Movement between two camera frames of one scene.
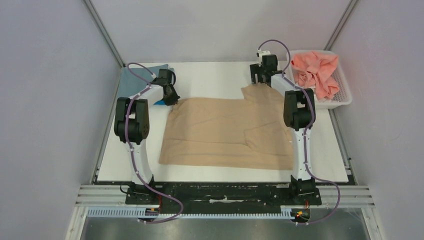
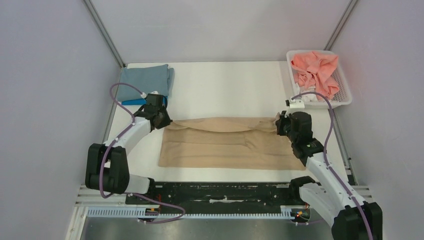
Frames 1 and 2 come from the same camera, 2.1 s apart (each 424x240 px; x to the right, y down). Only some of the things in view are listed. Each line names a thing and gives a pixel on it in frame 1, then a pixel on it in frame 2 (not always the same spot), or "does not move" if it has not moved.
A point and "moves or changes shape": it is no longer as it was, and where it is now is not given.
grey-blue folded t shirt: x=129 y=86 does not move
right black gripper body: x=260 y=76 → x=283 y=124
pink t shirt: x=315 y=70 does not move
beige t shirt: x=252 y=132 moves or changes shape
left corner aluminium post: x=105 y=33 does not move
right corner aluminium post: x=346 y=16 does not move
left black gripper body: x=171 y=100 → x=164 y=119
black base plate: x=222 y=197 does not move
